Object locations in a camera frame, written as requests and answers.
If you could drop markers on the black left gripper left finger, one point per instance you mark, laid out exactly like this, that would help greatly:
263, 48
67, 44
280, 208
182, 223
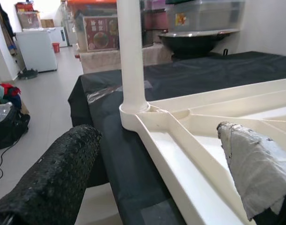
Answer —
51, 178

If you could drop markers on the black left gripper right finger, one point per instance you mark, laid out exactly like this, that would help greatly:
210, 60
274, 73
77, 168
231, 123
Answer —
255, 164

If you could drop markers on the white plastic children table top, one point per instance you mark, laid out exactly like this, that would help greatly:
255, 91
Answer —
180, 152

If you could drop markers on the white plastic table leg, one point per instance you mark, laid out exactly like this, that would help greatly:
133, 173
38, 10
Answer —
131, 58

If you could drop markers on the black open suitcase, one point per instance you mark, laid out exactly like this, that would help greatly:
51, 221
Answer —
7, 126

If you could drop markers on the white plastic bag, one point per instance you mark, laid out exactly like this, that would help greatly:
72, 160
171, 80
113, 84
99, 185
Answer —
1, 112

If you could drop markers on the red and black toy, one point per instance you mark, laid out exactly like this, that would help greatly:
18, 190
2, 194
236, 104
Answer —
9, 90

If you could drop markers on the clear plastic bag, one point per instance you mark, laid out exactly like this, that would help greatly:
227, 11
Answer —
103, 93

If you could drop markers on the white cabinet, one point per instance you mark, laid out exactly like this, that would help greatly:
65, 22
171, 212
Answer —
37, 51

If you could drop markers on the beige cloth covered table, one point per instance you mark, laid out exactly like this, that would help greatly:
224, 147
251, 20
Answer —
105, 61

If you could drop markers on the red bucket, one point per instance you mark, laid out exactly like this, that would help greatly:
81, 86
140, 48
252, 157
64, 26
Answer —
55, 47

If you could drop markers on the black round wok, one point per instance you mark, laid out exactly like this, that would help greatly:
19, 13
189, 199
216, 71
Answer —
189, 44

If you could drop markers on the small plain cardboard box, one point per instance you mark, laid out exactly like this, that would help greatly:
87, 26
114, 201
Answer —
47, 23

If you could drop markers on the clear plastic storage container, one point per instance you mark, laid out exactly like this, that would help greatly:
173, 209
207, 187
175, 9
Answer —
203, 16

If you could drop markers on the brown cardboard box red print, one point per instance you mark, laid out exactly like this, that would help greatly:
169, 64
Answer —
29, 20

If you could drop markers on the pink plastic basin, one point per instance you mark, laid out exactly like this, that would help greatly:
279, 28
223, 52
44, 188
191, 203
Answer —
155, 21

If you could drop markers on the green round pot lid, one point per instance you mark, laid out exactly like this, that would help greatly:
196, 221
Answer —
180, 1

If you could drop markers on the orange plastic bin lid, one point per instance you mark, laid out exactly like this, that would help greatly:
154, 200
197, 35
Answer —
91, 2

